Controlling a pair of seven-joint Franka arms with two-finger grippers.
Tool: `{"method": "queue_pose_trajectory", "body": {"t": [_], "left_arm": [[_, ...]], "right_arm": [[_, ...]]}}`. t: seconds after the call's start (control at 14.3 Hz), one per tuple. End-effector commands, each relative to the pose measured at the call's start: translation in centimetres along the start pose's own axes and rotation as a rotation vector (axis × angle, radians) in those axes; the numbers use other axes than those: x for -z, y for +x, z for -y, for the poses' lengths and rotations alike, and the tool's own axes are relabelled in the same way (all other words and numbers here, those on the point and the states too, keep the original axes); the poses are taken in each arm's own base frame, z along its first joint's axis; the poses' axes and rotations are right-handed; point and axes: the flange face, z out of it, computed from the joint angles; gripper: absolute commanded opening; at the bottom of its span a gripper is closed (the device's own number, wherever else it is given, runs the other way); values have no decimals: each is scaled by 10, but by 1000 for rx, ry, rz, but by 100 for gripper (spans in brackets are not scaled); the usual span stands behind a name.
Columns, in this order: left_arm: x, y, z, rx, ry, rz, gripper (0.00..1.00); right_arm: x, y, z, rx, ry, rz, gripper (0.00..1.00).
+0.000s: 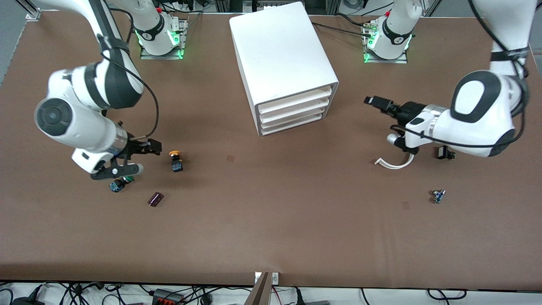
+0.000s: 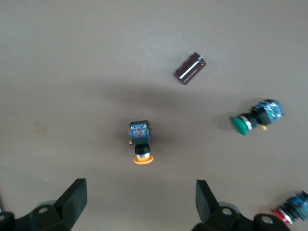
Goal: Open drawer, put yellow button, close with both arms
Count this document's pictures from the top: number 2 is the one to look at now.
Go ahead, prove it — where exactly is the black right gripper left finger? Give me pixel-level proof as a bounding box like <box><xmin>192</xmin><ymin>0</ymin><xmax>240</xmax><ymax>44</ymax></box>
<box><xmin>0</xmin><ymin>178</ymin><xmax>88</xmax><ymax>231</ymax></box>

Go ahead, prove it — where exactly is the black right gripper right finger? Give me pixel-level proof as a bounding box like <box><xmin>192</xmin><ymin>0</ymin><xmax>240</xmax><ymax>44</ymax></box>
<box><xmin>191</xmin><ymin>180</ymin><xmax>292</xmax><ymax>231</ymax></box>

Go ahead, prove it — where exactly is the yellow push button switch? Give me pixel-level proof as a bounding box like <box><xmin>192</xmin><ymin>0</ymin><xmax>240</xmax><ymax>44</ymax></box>
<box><xmin>128</xmin><ymin>120</ymin><xmax>155</xmax><ymax>166</ymax></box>

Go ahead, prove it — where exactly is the maroon cylindrical capacitor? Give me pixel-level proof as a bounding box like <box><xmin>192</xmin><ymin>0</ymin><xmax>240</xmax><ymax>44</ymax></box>
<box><xmin>172</xmin><ymin>52</ymin><xmax>207</xmax><ymax>85</ymax></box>

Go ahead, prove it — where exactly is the red push button switch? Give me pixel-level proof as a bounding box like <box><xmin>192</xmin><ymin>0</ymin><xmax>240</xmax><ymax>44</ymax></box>
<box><xmin>271</xmin><ymin>190</ymin><xmax>308</xmax><ymax>228</ymax></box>

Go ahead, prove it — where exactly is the green push button switch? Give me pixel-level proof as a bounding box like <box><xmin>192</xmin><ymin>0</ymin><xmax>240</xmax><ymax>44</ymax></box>
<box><xmin>231</xmin><ymin>98</ymin><xmax>284</xmax><ymax>136</ymax></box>

